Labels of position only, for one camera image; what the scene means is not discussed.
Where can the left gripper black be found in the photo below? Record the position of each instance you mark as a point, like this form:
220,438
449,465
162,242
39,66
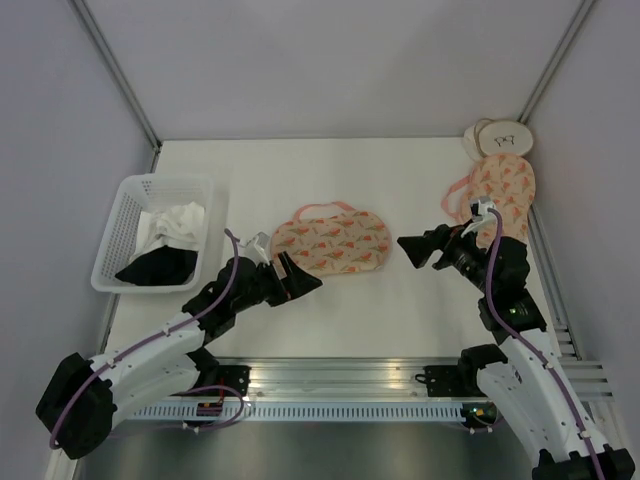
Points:
297,283

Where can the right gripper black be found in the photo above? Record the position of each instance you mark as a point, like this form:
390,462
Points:
446,238

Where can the floral laundry bag pink trim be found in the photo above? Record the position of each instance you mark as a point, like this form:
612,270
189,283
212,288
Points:
334,238

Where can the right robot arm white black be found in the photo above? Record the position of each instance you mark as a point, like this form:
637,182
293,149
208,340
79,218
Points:
520,372

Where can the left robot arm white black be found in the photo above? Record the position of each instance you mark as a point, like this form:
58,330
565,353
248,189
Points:
87,398

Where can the white garment in basket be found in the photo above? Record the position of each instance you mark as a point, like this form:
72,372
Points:
178,227

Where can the black garment in basket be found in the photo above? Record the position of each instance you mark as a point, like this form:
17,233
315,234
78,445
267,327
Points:
164,266

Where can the white plastic basket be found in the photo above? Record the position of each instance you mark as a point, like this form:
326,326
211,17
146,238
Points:
147,193

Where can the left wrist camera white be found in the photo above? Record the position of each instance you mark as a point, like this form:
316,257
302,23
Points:
257,248

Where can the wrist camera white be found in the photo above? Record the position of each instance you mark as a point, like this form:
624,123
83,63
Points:
482,214
257,248

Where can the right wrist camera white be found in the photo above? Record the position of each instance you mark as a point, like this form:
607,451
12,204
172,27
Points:
482,214

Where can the aluminium mounting rail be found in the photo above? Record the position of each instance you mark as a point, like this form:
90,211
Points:
326,379

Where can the white slotted cable duct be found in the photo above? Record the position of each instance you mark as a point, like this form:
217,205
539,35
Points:
191,411

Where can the right aluminium frame post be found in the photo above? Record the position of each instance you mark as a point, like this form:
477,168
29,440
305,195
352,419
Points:
561,51

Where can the aluminium frame post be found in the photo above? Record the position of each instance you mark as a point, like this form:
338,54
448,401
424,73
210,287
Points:
561,51
98,39

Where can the left aluminium frame post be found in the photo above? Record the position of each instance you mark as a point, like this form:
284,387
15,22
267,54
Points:
98,39

